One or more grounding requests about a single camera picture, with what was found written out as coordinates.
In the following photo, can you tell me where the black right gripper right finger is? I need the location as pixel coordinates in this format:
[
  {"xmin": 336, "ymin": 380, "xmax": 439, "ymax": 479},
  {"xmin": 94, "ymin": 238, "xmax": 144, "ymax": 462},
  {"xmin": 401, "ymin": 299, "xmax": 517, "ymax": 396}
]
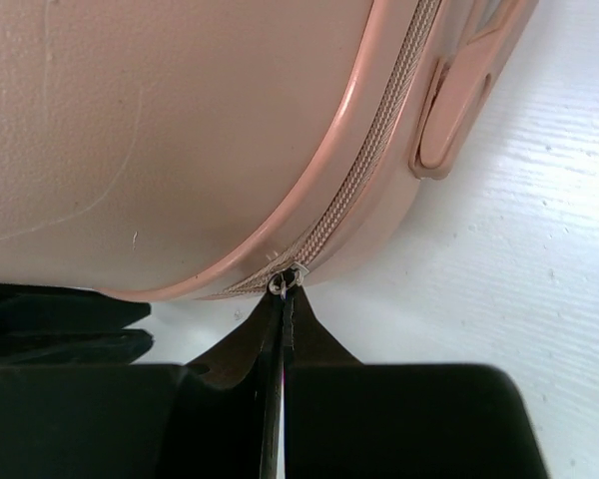
[{"xmin": 283, "ymin": 288, "xmax": 548, "ymax": 478}]

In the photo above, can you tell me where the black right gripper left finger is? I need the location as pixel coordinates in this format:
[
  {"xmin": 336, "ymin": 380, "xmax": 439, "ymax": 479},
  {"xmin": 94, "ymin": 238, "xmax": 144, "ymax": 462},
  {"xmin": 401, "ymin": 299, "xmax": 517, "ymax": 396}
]
[{"xmin": 0, "ymin": 295, "xmax": 282, "ymax": 478}]

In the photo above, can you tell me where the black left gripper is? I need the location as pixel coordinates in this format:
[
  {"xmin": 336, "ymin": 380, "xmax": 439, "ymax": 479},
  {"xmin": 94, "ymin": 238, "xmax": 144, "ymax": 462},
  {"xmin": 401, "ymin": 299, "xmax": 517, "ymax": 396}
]
[{"xmin": 0, "ymin": 284, "xmax": 154, "ymax": 367}]

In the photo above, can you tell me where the pink hard-shell suitcase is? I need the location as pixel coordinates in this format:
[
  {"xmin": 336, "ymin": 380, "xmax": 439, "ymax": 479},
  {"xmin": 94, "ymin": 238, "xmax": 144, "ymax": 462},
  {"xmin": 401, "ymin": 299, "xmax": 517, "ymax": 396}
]
[{"xmin": 0, "ymin": 1, "xmax": 535, "ymax": 302}]

